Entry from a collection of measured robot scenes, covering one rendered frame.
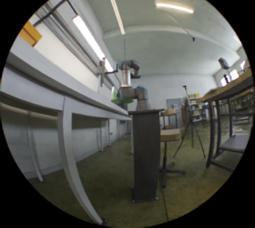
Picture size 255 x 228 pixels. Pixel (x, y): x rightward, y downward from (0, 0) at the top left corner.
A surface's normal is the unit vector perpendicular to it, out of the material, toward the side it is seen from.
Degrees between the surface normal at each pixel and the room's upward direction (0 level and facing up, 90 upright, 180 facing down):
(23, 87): 90
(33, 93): 90
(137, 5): 180
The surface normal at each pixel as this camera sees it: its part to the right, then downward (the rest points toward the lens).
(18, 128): 0.98, -0.09
